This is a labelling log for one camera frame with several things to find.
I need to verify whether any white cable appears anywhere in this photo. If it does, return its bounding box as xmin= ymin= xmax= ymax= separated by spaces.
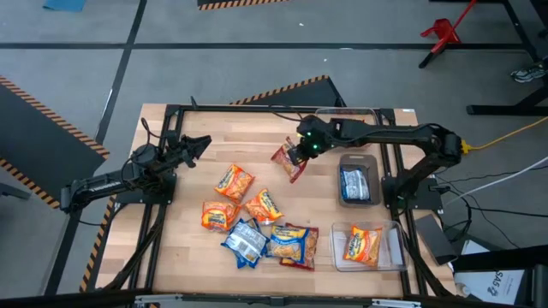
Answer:
xmin=444 ymin=155 xmax=548 ymax=208

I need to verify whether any clear plastic bin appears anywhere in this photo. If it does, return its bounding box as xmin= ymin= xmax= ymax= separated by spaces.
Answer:
xmin=314 ymin=107 xmax=380 ymax=151
xmin=329 ymin=219 xmax=408 ymax=274

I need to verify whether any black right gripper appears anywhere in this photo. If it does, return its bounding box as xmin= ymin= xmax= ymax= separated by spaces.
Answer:
xmin=288 ymin=115 xmax=344 ymax=168

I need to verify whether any white paper sheet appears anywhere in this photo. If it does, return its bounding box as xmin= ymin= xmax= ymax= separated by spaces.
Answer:
xmin=461 ymin=239 xmax=500 ymax=260

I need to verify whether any black desk leg frame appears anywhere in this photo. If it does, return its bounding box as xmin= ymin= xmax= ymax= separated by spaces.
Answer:
xmin=465 ymin=0 xmax=548 ymax=118

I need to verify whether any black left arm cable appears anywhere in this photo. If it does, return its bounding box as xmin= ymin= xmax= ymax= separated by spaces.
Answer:
xmin=140 ymin=115 xmax=162 ymax=149

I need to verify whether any black floor cable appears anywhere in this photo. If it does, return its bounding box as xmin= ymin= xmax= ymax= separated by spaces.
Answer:
xmin=444 ymin=193 xmax=548 ymax=250
xmin=433 ymin=168 xmax=548 ymax=186

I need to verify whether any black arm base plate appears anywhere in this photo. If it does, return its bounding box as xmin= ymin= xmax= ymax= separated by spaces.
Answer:
xmin=114 ymin=170 xmax=178 ymax=206
xmin=380 ymin=175 xmax=444 ymax=212

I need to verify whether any black metal beam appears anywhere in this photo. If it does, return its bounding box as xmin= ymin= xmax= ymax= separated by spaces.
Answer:
xmin=450 ymin=244 xmax=548 ymax=274

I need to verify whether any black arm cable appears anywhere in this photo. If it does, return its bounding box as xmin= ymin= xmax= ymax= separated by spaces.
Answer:
xmin=269 ymin=106 xmax=301 ymax=123
xmin=140 ymin=115 xmax=162 ymax=149

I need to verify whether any red metal stand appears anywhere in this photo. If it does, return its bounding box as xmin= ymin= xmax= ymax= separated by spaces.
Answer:
xmin=418 ymin=0 xmax=479 ymax=70

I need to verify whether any black aluminium table frame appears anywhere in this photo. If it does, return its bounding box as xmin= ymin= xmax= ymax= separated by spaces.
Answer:
xmin=100 ymin=96 xmax=456 ymax=301

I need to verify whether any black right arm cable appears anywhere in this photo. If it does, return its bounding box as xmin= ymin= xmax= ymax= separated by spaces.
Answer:
xmin=269 ymin=106 xmax=301 ymax=123

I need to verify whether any gray plastic bin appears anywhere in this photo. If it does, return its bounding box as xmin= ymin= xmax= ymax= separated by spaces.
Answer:
xmin=337 ymin=153 xmax=383 ymax=209

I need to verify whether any silver metal bracket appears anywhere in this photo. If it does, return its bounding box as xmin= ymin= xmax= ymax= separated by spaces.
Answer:
xmin=371 ymin=298 xmax=423 ymax=308
xmin=134 ymin=293 xmax=185 ymax=307

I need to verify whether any person's shoe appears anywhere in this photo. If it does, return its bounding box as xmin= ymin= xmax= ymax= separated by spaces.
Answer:
xmin=509 ymin=61 xmax=548 ymax=84

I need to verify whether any black hazard-striped floor mat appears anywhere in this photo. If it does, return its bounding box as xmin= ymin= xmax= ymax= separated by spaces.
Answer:
xmin=230 ymin=74 xmax=348 ymax=109
xmin=0 ymin=74 xmax=110 ymax=211
xmin=196 ymin=0 xmax=293 ymax=12

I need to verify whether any white printed box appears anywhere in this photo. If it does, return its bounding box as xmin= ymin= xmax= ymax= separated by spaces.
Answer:
xmin=453 ymin=268 xmax=527 ymax=307

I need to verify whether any black power supply box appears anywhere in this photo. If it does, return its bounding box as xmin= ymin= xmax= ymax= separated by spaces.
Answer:
xmin=414 ymin=213 xmax=460 ymax=267

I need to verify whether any orange Maruchan ramen packet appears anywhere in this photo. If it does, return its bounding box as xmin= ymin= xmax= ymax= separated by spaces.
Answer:
xmin=213 ymin=163 xmax=256 ymax=204
xmin=200 ymin=200 xmax=242 ymax=234
xmin=342 ymin=225 xmax=384 ymax=268
xmin=244 ymin=187 xmax=285 ymax=226

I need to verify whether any blue floor mat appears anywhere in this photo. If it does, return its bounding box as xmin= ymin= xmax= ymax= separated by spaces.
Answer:
xmin=42 ymin=0 xmax=89 ymax=14

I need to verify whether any blue Maruchan ramen packet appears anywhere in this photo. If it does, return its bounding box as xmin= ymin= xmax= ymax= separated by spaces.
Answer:
xmin=339 ymin=166 xmax=372 ymax=203
xmin=230 ymin=216 xmax=269 ymax=271
xmin=265 ymin=224 xmax=311 ymax=264
xmin=220 ymin=219 xmax=271 ymax=270

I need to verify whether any red Maruchan ramen packet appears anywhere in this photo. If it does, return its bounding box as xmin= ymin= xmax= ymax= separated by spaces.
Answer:
xmin=270 ymin=136 xmax=310 ymax=185
xmin=279 ymin=222 xmax=320 ymax=272

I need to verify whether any yellow power cable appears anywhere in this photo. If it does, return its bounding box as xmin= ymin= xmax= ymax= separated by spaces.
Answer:
xmin=459 ymin=115 xmax=548 ymax=157

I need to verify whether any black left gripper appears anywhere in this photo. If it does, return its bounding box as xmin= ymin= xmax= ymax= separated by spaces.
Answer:
xmin=166 ymin=133 xmax=213 ymax=169

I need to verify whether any gray metal foot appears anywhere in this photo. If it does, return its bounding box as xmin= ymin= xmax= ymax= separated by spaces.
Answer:
xmin=0 ymin=181 xmax=32 ymax=202

